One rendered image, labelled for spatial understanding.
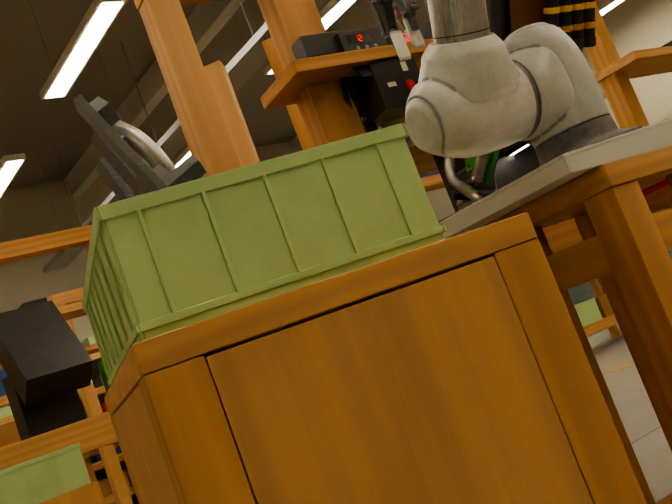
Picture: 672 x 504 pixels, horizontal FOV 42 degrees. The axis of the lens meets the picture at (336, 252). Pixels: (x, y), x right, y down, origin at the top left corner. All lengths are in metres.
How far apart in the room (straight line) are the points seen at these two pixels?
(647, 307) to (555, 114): 0.39
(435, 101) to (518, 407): 0.64
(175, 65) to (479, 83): 1.17
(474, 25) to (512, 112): 0.17
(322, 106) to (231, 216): 1.59
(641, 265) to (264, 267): 0.70
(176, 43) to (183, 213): 1.52
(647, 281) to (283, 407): 0.75
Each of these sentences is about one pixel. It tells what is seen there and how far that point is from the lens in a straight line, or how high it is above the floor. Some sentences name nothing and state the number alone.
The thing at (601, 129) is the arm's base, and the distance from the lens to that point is 1.70.
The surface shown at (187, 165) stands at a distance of 1.20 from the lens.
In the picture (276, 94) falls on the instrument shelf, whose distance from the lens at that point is 2.63.
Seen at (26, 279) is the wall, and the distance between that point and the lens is 12.50.
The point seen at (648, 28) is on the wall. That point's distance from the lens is 12.73.
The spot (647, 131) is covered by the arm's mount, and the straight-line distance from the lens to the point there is 1.65.
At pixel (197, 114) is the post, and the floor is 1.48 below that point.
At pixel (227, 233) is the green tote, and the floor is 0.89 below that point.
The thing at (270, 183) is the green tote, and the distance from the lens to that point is 1.10.
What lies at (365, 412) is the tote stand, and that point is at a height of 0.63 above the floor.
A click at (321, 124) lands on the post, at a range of 2.62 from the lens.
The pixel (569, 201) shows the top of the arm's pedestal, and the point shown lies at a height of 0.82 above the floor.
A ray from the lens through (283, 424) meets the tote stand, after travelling 0.99.
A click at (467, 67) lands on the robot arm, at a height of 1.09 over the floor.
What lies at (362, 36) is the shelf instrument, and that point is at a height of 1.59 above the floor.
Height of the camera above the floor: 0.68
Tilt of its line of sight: 7 degrees up
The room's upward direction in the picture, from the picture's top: 21 degrees counter-clockwise
